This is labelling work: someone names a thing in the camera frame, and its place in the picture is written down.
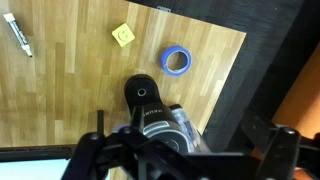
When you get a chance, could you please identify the yellow sticky note pad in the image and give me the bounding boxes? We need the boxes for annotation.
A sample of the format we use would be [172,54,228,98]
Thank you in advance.
[111,22,136,48]

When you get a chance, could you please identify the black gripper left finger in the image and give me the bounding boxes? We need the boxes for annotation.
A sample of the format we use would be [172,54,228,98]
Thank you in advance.
[61,105,145,180]

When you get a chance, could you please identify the orange sofa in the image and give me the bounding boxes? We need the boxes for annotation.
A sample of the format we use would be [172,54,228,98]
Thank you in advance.
[271,43,320,141]

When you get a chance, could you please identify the black Keurig coffee machine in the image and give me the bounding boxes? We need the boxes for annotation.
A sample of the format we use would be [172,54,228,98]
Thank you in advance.
[123,73,213,154]

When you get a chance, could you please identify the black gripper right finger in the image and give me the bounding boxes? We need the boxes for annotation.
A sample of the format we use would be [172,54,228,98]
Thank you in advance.
[242,116,320,180]

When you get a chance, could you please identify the small metal bracket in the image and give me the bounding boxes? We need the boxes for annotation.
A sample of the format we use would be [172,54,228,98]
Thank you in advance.
[156,5,172,13]

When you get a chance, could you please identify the white marker pen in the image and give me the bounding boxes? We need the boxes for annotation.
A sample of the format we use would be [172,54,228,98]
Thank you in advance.
[3,12,34,58]

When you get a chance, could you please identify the blue masking tape roll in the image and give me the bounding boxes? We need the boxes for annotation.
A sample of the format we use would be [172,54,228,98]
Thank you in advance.
[161,45,193,77]

